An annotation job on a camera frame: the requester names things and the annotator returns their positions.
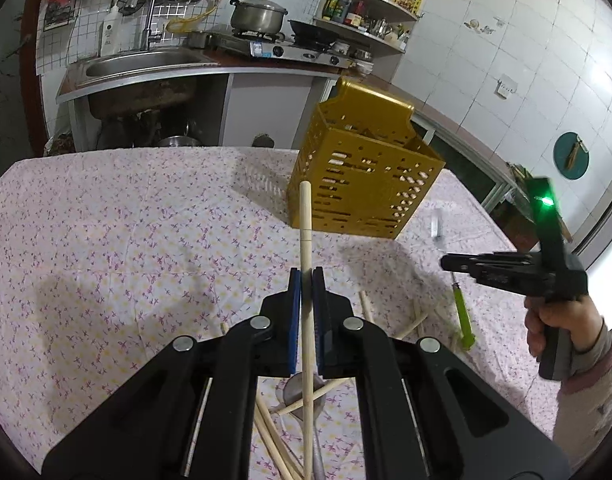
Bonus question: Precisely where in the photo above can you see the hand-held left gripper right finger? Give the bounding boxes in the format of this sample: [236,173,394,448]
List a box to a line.
[311,267,572,480]

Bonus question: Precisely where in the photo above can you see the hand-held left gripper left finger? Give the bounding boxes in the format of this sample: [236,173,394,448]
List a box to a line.
[40,267,303,480]

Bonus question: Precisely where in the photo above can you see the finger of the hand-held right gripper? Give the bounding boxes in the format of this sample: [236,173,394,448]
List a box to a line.
[441,252,537,277]

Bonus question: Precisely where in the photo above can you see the pale wooden chopstick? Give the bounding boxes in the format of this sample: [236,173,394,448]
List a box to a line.
[298,181,317,480]

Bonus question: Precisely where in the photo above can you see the pile of wooden chopsticks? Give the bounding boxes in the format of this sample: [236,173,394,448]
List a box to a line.
[218,290,469,480]

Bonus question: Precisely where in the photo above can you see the metal ladle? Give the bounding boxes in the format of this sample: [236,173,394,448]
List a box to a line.
[283,372,331,480]

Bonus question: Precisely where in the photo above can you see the yellow plastic utensil basket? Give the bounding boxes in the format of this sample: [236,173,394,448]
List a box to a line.
[287,76,447,241]

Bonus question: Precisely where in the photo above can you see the person's right forearm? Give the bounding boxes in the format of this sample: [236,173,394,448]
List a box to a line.
[556,317,612,466]

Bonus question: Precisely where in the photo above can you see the person's right hand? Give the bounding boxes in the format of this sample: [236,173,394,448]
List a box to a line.
[523,292,604,361]

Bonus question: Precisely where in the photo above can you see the teal round board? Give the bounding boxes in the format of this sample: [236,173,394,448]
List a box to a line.
[553,131,591,180]

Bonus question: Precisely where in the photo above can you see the floral tablecloth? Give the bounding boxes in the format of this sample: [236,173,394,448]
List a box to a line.
[0,146,577,480]

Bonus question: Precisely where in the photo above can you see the kitchen counter cabinet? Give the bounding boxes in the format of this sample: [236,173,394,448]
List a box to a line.
[56,49,574,256]

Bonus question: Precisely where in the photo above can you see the gas stove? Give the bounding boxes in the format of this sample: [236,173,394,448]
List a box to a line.
[213,30,354,68]

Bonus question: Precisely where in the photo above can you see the white corner shelf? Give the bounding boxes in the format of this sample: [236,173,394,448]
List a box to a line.
[313,0,419,75]

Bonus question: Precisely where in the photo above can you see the black wok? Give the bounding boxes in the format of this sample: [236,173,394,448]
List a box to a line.
[287,19,343,47]

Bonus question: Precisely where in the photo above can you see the stainless steel sink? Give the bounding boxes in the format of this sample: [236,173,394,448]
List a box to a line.
[56,47,221,111]

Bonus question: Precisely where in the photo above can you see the row of condiment bottles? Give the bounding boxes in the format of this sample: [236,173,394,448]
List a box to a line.
[322,0,369,29]

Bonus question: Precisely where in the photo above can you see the steel cooking pot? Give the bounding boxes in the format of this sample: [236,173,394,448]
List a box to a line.
[230,0,289,35]

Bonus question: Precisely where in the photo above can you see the yellow plastic strainer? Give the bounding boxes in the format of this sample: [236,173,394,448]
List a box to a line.
[166,2,219,35]

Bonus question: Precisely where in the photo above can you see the metal faucet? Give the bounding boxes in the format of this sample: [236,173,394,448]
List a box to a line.
[133,0,164,52]

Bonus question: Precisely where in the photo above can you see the white soap bottle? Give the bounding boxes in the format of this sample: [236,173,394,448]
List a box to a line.
[100,5,125,57]

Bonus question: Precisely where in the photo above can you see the brown framed glass door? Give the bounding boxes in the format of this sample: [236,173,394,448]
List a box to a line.
[0,0,54,158]

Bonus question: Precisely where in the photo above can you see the green handled kitchen tool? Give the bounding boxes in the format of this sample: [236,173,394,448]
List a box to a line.
[451,272,478,352]

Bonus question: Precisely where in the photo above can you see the wall decals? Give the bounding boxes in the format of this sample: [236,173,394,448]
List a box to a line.
[463,16,508,37]

